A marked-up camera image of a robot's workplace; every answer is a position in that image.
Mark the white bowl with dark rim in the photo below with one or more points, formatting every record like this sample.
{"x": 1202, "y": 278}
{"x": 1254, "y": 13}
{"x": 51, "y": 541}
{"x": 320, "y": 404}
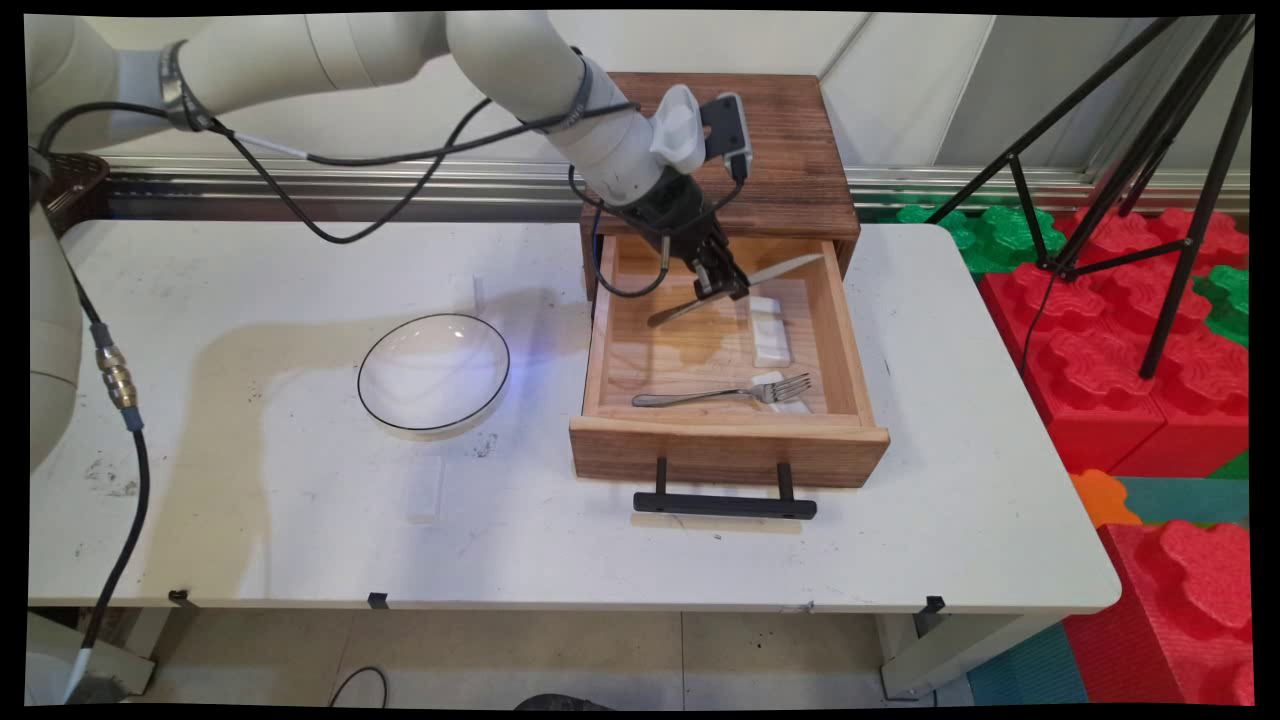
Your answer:
{"x": 435, "y": 375}

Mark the large red foam block stack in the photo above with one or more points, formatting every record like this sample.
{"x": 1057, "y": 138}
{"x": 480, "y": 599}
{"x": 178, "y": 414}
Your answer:
{"x": 1100, "y": 350}

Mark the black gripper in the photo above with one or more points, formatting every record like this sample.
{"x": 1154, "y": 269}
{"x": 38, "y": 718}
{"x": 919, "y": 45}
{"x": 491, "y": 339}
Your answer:
{"x": 675, "y": 215}

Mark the green foam block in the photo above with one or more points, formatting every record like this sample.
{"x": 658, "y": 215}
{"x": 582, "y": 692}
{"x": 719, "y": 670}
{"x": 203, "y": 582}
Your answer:
{"x": 1228, "y": 300}
{"x": 990, "y": 235}

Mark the orange foam tile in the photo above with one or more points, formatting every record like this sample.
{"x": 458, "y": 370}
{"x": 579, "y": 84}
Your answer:
{"x": 1100, "y": 498}

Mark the silver metal fork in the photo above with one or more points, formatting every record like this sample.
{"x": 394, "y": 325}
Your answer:
{"x": 700, "y": 396}

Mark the silver serrated table knife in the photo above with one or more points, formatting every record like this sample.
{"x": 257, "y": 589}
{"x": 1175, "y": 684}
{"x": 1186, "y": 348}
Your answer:
{"x": 790, "y": 268}

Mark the brown perforated corner piece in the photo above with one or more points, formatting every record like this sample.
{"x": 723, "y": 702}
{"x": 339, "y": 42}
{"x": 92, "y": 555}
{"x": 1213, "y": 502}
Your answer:
{"x": 78, "y": 185}

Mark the white ceramic cutlery rest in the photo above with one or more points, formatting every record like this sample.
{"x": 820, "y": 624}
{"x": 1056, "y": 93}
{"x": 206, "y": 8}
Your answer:
{"x": 770, "y": 335}
{"x": 795, "y": 405}

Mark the black tripod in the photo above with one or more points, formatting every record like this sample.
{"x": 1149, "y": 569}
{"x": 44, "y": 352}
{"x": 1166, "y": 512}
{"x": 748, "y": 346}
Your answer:
{"x": 1165, "y": 130}

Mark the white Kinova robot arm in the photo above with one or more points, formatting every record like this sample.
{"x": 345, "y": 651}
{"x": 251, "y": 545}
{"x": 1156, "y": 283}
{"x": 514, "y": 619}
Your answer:
{"x": 350, "y": 50}

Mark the metal wall rail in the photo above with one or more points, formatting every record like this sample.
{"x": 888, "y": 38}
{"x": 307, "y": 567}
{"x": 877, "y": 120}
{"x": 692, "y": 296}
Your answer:
{"x": 400, "y": 185}

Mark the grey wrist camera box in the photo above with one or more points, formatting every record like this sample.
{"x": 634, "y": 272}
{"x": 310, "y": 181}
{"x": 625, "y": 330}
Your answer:
{"x": 732, "y": 125}

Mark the teal foam mat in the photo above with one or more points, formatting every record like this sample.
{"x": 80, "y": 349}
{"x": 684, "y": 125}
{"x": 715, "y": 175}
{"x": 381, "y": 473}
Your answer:
{"x": 1030, "y": 670}
{"x": 1190, "y": 500}

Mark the dark wooden cabinet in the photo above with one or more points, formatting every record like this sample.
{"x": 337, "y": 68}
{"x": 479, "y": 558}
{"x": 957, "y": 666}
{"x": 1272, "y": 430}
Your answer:
{"x": 780, "y": 150}

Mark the wooden drawer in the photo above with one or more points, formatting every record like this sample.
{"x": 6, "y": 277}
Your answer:
{"x": 720, "y": 452}

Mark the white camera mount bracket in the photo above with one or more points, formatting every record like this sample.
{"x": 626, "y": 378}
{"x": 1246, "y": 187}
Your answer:
{"x": 678, "y": 125}

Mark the white table leg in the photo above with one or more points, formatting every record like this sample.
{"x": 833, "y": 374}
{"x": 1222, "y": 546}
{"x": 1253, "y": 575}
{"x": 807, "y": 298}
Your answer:
{"x": 950, "y": 655}

